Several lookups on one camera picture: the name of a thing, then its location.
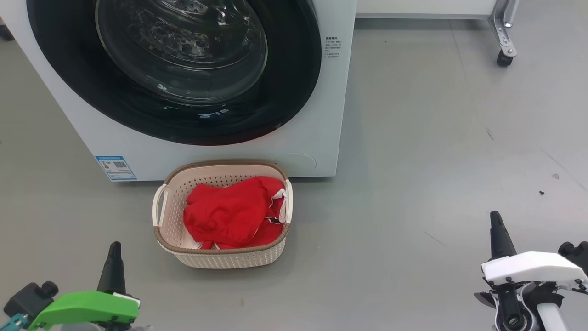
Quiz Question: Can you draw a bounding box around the cream perforated laundry basket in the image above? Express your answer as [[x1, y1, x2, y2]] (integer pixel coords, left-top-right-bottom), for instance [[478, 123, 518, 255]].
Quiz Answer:
[[151, 159, 294, 270]]

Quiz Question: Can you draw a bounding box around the printed text notice sticker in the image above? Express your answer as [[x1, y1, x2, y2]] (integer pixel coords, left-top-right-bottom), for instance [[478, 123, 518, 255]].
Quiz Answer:
[[324, 35, 343, 61]]

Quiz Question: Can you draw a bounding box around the red sports jersey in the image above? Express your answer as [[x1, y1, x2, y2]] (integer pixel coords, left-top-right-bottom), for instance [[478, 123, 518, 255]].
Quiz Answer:
[[182, 176, 288, 251]]

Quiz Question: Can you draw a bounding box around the left camera cable teal plug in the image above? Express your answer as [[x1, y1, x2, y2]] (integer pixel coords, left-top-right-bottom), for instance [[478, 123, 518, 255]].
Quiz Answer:
[[0, 312, 29, 331]]

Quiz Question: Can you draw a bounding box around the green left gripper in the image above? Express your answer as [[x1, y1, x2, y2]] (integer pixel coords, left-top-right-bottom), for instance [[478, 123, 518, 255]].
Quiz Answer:
[[27, 242, 141, 331]]

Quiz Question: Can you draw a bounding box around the dark glass washing machine door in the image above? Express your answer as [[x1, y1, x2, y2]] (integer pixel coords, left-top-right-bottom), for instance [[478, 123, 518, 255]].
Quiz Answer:
[[26, 0, 322, 147]]

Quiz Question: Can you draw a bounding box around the white front-load washing machine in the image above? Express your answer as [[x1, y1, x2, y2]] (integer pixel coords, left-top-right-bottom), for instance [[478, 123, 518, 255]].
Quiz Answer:
[[0, 0, 358, 183]]

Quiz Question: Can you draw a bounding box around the white rolling partition panel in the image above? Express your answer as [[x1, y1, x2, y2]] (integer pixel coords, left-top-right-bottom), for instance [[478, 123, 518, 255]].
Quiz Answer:
[[356, 0, 520, 68]]

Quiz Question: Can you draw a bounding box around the blue energy label sticker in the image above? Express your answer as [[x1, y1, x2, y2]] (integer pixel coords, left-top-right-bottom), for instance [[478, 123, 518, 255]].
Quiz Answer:
[[95, 155, 138, 182]]

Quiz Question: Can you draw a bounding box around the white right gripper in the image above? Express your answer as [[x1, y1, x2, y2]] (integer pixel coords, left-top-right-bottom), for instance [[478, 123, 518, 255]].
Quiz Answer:
[[481, 210, 588, 291]]

